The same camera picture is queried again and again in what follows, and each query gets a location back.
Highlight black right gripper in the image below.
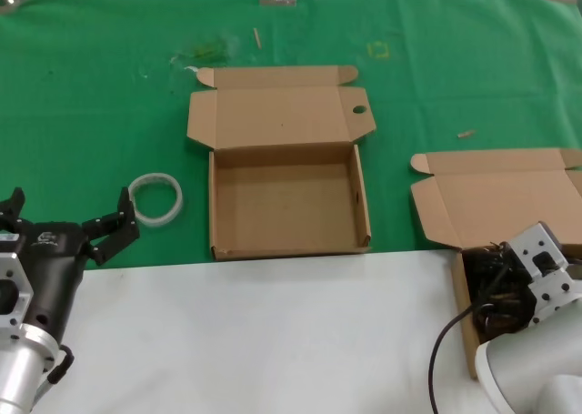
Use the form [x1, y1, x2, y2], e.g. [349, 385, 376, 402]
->
[497, 247, 538, 327]

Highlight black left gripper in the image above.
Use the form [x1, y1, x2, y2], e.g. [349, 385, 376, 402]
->
[0, 186, 141, 343]

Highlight open cardboard box with hole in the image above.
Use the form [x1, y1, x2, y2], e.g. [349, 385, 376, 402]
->
[186, 65, 376, 263]

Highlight clear tape roll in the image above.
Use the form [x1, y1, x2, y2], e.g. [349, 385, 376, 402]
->
[127, 171, 185, 228]

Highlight green table cloth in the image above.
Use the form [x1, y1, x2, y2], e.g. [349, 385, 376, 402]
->
[0, 0, 582, 272]

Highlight crumpled clear plastic wrap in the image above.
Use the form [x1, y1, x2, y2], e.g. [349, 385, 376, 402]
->
[169, 34, 241, 76]

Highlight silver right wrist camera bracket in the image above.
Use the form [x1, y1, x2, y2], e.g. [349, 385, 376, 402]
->
[503, 221, 582, 329]

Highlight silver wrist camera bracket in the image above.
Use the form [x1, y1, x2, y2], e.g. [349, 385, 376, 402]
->
[503, 221, 582, 329]
[0, 248, 36, 332]

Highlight pile of black power cables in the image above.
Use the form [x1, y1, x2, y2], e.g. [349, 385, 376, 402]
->
[462, 240, 582, 345]

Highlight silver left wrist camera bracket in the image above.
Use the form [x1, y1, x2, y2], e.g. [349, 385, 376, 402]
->
[0, 248, 36, 332]

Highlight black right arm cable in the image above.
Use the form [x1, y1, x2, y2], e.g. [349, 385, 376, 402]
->
[426, 263, 513, 414]

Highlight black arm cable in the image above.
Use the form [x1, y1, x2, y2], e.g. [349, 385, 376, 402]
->
[44, 343, 76, 387]
[426, 263, 513, 414]

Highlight open cardboard box of cables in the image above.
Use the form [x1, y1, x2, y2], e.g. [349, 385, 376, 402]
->
[408, 147, 582, 381]

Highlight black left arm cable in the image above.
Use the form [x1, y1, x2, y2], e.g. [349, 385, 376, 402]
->
[44, 343, 76, 387]

